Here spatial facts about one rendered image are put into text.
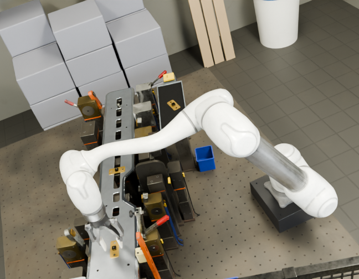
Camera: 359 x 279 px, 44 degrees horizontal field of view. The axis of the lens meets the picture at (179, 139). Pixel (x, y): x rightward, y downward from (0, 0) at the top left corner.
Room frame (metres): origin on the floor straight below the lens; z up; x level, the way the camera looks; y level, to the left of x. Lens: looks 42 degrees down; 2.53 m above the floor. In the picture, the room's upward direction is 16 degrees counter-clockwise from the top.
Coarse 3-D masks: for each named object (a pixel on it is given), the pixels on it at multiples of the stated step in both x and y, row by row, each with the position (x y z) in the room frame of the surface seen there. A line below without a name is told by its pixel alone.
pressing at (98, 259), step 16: (112, 96) 2.26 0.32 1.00; (128, 96) 2.21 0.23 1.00; (112, 112) 2.10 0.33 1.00; (128, 112) 2.06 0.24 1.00; (112, 128) 1.95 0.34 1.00; (128, 128) 1.91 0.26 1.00; (112, 160) 1.70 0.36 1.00; (128, 160) 1.66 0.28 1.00; (112, 176) 1.58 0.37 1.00; (128, 176) 1.56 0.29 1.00; (112, 192) 1.47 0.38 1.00; (112, 208) 1.37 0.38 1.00; (128, 208) 1.35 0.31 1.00; (128, 224) 1.26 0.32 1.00; (112, 240) 1.20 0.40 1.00; (128, 240) 1.17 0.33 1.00; (96, 256) 1.14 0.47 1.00; (128, 256) 1.09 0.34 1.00; (96, 272) 1.06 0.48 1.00; (112, 272) 1.04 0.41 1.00; (128, 272) 1.02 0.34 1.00
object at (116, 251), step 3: (114, 240) 1.19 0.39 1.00; (111, 243) 1.18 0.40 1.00; (117, 243) 1.17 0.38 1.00; (111, 246) 1.16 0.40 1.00; (117, 246) 1.15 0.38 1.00; (111, 249) 1.15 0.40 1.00; (114, 249) 1.14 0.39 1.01; (117, 249) 1.14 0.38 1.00; (111, 252) 1.13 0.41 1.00; (114, 252) 1.13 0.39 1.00; (117, 252) 1.12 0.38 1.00; (111, 255) 1.12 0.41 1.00; (117, 255) 1.11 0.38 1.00
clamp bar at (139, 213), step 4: (136, 208) 1.15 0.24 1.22; (140, 208) 1.14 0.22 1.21; (136, 212) 1.14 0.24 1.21; (140, 212) 1.12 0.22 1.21; (144, 212) 1.13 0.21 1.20; (132, 216) 1.13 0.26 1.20; (136, 216) 1.12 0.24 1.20; (140, 216) 1.11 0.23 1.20; (140, 220) 1.12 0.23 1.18; (140, 224) 1.12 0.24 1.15; (144, 224) 1.15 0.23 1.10; (140, 228) 1.12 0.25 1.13; (144, 228) 1.13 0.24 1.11; (140, 232) 1.12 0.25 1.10; (144, 232) 1.12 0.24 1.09
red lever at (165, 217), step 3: (165, 216) 1.12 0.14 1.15; (168, 216) 1.12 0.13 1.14; (162, 219) 1.12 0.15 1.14; (165, 219) 1.11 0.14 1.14; (168, 219) 1.12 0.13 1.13; (156, 222) 1.13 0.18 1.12; (159, 222) 1.12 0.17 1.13; (162, 222) 1.11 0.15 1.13; (153, 225) 1.13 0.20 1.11; (156, 225) 1.12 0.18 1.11; (159, 225) 1.12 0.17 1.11; (147, 228) 1.14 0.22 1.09; (150, 228) 1.13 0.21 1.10; (153, 228) 1.12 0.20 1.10; (147, 231) 1.12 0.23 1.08; (150, 231) 1.12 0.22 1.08
